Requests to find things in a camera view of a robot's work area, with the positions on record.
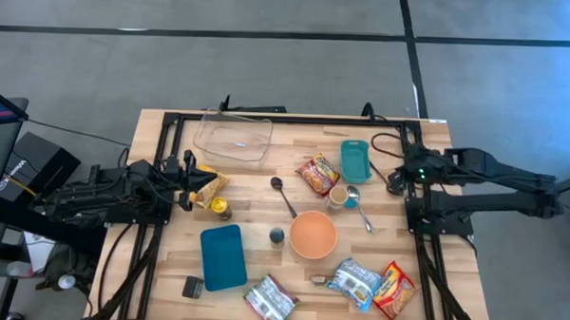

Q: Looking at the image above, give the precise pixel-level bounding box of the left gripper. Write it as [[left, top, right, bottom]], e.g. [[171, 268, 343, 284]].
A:
[[161, 148, 219, 215]]

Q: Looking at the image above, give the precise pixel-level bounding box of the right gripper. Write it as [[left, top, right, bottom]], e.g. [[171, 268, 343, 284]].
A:
[[387, 142, 447, 198]]

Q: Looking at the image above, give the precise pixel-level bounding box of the jar with yellow lid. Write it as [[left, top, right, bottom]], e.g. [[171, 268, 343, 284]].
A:
[[210, 196, 234, 222]]

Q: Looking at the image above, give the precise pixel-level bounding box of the silver metal spoon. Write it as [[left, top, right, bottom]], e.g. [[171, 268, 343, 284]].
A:
[[344, 184, 376, 235]]

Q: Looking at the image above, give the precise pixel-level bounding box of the beige cup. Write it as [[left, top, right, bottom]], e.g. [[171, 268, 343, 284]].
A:
[[324, 184, 350, 214]]

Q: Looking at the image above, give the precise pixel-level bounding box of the black spoon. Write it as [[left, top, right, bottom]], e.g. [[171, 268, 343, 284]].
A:
[[269, 176, 300, 220]]

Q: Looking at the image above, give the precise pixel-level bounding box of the orange plastic bowl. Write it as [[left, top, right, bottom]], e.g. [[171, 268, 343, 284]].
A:
[[288, 209, 340, 262]]

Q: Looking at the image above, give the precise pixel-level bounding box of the blue white ramen packet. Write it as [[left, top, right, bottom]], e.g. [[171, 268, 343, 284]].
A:
[[325, 256, 384, 313]]

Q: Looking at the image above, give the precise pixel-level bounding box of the green white food packet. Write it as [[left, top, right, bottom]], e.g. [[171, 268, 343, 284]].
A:
[[241, 273, 302, 320]]

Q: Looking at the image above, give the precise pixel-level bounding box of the yellow snack packet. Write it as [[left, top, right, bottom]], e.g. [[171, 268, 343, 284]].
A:
[[190, 163, 232, 211]]

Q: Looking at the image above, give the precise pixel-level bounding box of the teal plastic basket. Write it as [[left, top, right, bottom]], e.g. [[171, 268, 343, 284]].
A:
[[339, 139, 375, 186]]

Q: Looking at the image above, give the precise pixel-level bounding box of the clear plastic container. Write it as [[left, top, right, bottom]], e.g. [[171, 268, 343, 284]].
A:
[[192, 106, 275, 170]]

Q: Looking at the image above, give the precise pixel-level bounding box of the red roast beef ramen packet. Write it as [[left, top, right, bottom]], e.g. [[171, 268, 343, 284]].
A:
[[294, 152, 342, 199]]

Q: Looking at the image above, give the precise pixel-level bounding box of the teal rectangular tray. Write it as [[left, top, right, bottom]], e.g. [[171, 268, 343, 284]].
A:
[[198, 222, 251, 293]]

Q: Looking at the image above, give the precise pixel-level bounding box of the small black box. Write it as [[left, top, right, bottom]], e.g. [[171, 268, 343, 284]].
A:
[[181, 275, 205, 300]]

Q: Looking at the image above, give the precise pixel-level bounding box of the red yellow ramen packet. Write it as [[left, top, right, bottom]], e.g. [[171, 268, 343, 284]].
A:
[[370, 259, 418, 320]]

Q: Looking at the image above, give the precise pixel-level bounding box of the black bag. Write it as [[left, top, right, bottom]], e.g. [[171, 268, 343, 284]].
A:
[[35, 243, 98, 295]]

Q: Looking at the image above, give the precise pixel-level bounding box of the black equipment case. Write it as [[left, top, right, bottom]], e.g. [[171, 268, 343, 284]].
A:
[[0, 130, 83, 206]]

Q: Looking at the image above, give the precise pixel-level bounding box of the white round bottle cap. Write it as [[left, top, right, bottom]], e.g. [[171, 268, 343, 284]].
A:
[[56, 273, 78, 291]]

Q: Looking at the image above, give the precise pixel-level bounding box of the white paper sheet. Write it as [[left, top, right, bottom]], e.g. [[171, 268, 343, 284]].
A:
[[22, 230, 58, 274]]

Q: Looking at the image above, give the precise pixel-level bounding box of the black arched frame cable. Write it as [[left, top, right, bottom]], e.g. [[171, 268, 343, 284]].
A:
[[360, 101, 378, 122]]

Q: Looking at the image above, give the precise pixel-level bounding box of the black aluminium table frame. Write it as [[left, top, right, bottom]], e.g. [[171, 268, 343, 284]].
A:
[[77, 105, 506, 320]]

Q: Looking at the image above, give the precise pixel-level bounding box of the black floor cable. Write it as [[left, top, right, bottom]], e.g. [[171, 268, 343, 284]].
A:
[[26, 118, 132, 149]]

